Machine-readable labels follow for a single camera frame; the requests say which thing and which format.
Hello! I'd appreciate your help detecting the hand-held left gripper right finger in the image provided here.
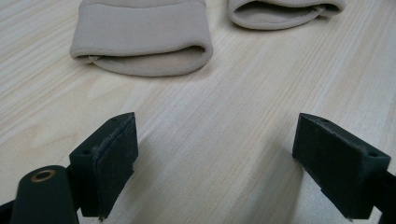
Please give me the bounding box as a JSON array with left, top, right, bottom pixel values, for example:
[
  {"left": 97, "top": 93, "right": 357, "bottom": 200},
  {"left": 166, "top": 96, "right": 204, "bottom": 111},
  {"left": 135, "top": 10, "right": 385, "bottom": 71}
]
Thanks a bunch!
[{"left": 291, "top": 112, "right": 391, "bottom": 220}]

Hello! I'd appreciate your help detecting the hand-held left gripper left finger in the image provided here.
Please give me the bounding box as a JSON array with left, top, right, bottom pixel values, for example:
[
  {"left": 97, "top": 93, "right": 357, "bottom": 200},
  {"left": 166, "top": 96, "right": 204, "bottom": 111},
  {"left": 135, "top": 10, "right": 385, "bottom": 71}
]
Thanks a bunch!
[{"left": 68, "top": 112, "right": 139, "bottom": 220}]

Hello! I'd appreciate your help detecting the beige sock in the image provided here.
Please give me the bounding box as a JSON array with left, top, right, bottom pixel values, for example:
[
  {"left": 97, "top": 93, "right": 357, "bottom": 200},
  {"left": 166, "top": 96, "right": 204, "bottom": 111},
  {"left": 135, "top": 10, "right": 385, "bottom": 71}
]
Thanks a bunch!
[
  {"left": 228, "top": 0, "right": 347, "bottom": 31},
  {"left": 69, "top": 0, "right": 214, "bottom": 77}
]

